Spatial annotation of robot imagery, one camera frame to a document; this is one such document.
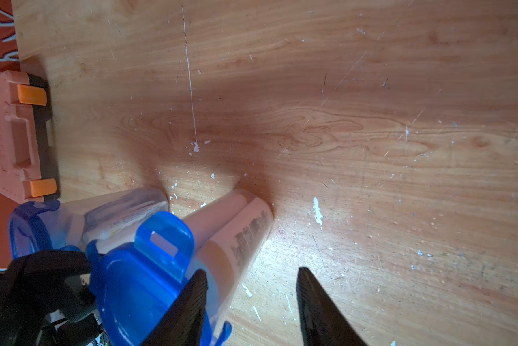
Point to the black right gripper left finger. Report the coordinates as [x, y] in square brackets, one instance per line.
[183, 323]

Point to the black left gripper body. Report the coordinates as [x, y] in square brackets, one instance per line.
[43, 301]

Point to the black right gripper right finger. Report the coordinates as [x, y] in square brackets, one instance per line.
[321, 322]

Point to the clear container blue lid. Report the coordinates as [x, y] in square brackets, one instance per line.
[136, 283]
[112, 220]

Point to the red plastic tool case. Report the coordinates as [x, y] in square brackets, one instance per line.
[26, 170]

